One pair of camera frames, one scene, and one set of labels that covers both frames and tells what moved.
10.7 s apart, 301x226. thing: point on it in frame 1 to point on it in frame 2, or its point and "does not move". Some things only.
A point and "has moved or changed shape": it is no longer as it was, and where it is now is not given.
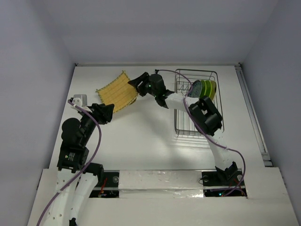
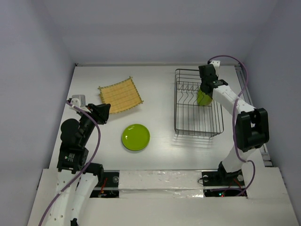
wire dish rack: (184, 124) does not move
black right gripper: (143, 84) to (206, 87)
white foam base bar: (160, 184) does not move
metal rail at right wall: (266, 158) does not move
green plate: (206, 88) has moved or changed shape
